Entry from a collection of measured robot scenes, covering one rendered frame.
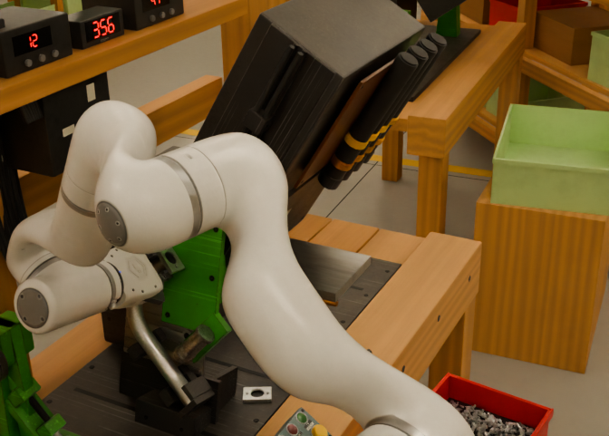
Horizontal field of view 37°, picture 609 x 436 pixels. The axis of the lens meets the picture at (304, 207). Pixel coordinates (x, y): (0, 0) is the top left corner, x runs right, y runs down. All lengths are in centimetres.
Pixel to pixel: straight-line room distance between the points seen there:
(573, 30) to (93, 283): 340
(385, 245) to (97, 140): 135
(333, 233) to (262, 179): 137
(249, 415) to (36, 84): 71
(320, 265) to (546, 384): 180
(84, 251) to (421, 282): 105
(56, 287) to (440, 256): 114
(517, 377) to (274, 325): 250
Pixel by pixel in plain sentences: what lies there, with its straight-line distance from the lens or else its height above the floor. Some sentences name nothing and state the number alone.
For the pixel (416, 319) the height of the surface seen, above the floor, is 90.
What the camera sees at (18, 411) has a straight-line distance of 162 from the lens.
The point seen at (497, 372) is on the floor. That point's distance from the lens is 342.
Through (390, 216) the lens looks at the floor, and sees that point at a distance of 452.
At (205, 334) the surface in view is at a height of 109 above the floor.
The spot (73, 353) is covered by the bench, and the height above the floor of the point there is 88.
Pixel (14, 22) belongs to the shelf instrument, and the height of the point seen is 162.
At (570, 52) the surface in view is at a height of 79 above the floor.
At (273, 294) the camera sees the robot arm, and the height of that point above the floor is 147.
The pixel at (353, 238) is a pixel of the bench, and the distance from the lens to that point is 236.
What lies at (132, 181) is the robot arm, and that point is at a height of 158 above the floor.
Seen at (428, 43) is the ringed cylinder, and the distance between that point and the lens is 162.
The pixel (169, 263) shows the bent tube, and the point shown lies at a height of 120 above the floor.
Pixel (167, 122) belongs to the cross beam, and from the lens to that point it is 219.
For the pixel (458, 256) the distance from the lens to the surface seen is 225.
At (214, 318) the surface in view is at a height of 110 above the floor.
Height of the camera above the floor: 195
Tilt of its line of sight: 25 degrees down
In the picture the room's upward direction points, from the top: 1 degrees counter-clockwise
